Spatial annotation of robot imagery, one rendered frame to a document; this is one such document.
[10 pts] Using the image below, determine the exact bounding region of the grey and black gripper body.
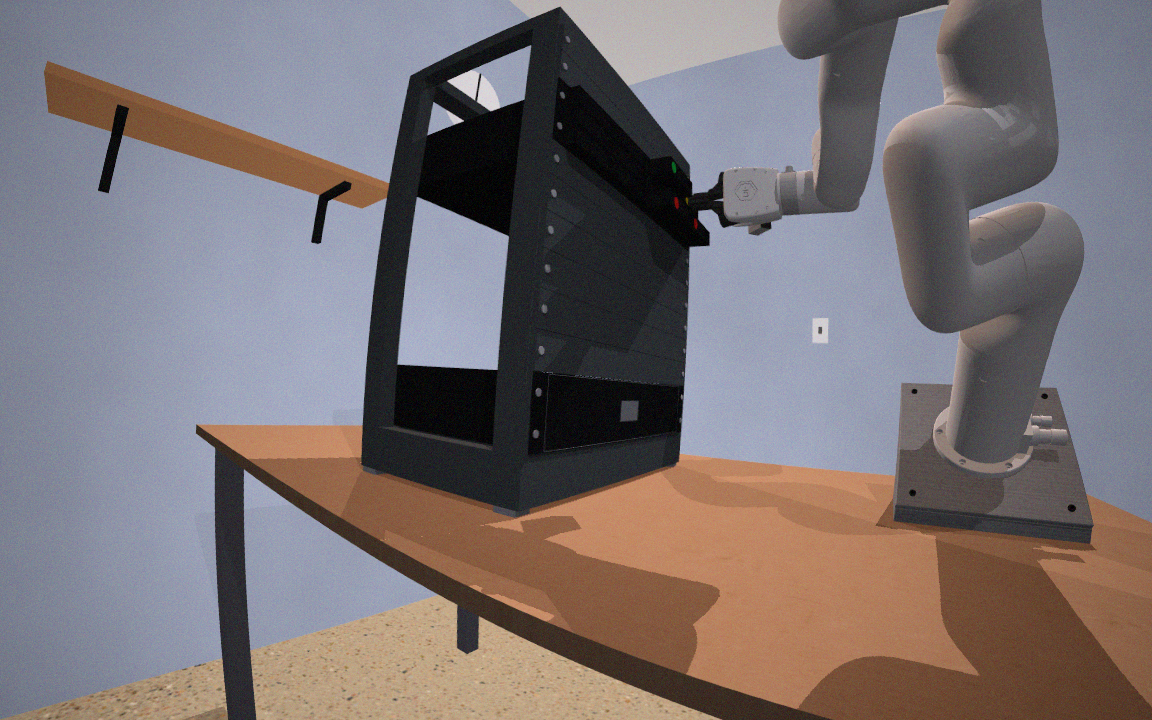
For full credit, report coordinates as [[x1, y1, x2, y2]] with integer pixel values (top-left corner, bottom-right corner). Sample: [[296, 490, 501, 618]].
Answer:
[[723, 167, 785, 227]]

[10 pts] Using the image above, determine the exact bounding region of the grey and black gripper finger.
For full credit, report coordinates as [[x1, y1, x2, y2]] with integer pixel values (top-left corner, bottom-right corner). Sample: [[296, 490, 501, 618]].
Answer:
[[688, 198, 738, 228], [688, 172, 723, 200]]

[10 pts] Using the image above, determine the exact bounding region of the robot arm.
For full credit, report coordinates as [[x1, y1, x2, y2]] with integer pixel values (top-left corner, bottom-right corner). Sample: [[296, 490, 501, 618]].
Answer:
[[778, 0, 1084, 478]]

